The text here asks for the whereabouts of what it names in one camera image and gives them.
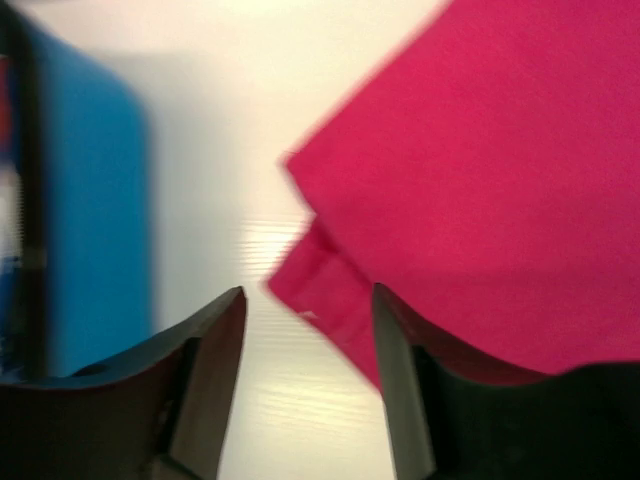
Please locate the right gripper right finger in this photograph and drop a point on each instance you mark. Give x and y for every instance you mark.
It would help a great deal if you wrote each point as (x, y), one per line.
(455, 412)

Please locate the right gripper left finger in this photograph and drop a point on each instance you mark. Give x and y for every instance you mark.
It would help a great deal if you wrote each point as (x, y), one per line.
(159, 410)

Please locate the pink cloth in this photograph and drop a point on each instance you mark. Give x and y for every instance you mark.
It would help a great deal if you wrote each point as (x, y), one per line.
(489, 176)

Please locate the blue white patterned cloth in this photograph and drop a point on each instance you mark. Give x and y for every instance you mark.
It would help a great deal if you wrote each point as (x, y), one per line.
(10, 196)

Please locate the blue hard-shell suitcase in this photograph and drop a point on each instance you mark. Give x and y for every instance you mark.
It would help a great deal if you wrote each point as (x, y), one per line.
(84, 287)

